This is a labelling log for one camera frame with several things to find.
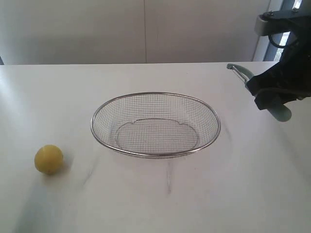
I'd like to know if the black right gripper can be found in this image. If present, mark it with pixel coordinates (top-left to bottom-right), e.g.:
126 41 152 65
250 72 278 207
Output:
245 19 311 110

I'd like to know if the yellow lemon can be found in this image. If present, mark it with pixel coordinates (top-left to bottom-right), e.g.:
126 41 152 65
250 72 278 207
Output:
34 145 64 175

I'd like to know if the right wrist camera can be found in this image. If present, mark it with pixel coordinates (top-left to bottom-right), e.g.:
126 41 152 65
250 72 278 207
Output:
255 9 311 37

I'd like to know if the oval wire mesh basket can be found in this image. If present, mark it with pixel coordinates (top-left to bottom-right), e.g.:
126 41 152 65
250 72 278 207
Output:
90 92 221 159

